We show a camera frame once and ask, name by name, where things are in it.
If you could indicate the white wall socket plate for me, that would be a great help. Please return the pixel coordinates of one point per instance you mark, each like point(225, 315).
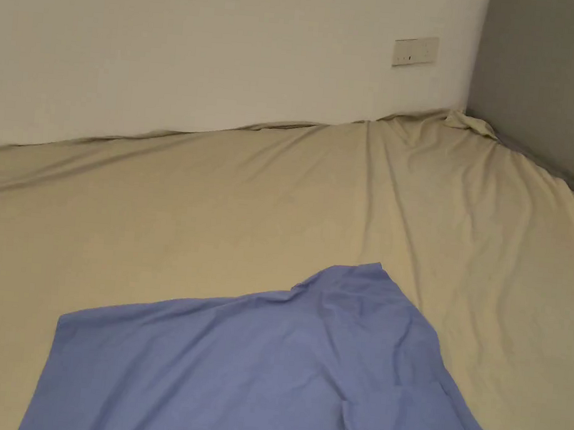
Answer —
point(416, 51)

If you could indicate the blue shirt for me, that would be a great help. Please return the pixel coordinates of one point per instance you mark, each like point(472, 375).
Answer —
point(253, 372)

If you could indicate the bed with beige sheet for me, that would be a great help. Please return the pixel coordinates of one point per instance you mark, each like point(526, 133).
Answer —
point(177, 205)

